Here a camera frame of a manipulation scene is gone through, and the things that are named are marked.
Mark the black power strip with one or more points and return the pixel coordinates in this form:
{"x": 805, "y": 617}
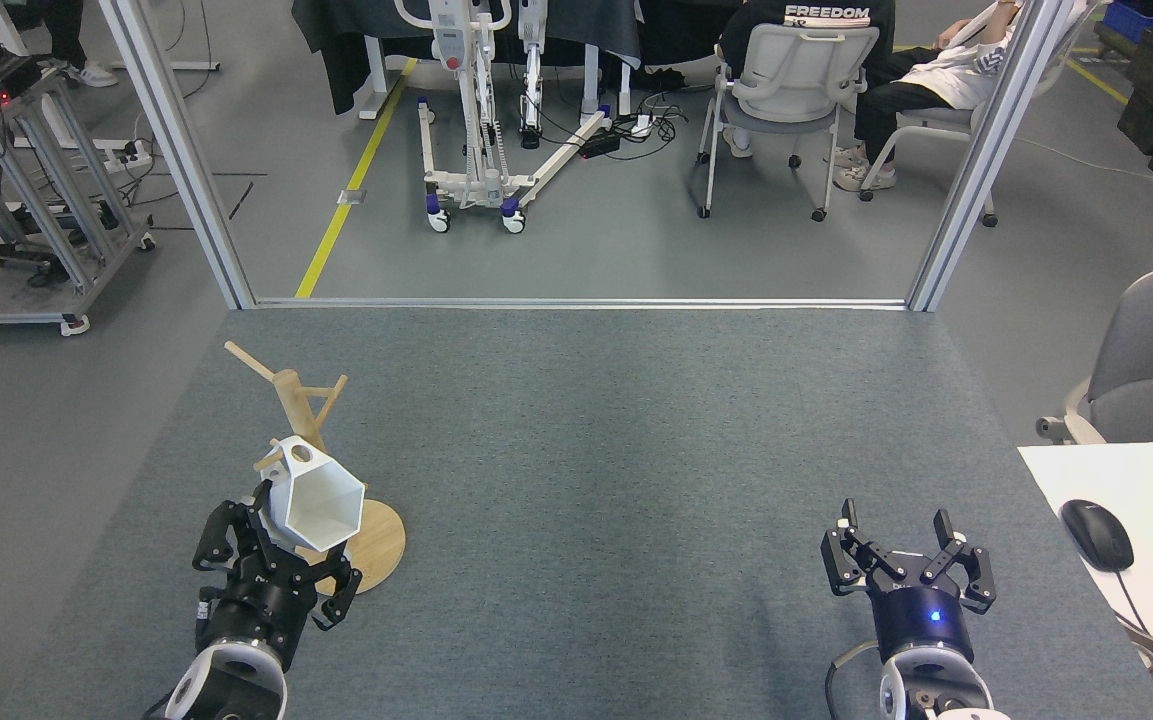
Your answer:
{"x": 599, "y": 146}

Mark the wooden cup rack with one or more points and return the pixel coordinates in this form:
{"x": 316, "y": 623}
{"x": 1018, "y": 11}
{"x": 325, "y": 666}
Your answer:
{"x": 288, "y": 388}

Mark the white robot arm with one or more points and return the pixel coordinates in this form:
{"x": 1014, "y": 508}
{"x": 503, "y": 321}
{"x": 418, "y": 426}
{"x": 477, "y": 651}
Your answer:
{"x": 226, "y": 690}
{"x": 936, "y": 690}

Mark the person behind office chair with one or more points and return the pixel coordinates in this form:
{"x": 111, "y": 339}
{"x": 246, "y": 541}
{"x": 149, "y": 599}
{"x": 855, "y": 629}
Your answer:
{"x": 826, "y": 12}

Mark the seated person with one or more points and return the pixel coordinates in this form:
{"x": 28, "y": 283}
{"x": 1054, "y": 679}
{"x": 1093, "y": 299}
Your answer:
{"x": 896, "y": 100}

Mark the white power strip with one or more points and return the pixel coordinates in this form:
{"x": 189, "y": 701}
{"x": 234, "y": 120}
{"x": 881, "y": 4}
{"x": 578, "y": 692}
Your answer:
{"x": 138, "y": 152}

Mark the silver aluminium post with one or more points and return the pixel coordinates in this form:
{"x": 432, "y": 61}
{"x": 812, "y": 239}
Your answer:
{"x": 986, "y": 150}
{"x": 176, "y": 150}

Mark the white wheeled stand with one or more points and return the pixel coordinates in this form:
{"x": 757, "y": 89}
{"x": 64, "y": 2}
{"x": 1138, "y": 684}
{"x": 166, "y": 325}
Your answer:
{"x": 456, "y": 40}

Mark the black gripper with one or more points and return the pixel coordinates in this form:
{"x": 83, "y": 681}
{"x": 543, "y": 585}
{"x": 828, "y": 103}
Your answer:
{"x": 261, "y": 605}
{"x": 921, "y": 622}

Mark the standing person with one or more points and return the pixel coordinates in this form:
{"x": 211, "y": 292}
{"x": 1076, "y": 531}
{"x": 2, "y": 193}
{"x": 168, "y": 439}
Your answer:
{"x": 91, "y": 72}

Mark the white faceted cup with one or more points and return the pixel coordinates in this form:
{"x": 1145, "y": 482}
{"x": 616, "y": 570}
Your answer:
{"x": 321, "y": 510}

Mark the blue crate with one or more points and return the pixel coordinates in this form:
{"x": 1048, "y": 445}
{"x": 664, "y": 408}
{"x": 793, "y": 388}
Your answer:
{"x": 1131, "y": 20}

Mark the table with dark cloth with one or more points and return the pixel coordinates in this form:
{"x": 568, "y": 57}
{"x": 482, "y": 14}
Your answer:
{"x": 336, "y": 40}

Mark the black computer mouse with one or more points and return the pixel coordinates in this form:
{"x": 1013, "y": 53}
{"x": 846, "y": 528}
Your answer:
{"x": 1096, "y": 535}

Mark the silver table edge rail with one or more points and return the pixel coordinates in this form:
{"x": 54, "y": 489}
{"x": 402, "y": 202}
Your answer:
{"x": 576, "y": 303}

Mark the white mesh office chair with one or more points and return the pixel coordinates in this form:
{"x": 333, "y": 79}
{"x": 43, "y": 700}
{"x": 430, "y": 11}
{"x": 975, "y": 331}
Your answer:
{"x": 796, "y": 60}

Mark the white frame chair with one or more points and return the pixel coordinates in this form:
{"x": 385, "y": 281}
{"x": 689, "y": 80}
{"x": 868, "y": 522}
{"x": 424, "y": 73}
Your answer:
{"x": 936, "y": 122}

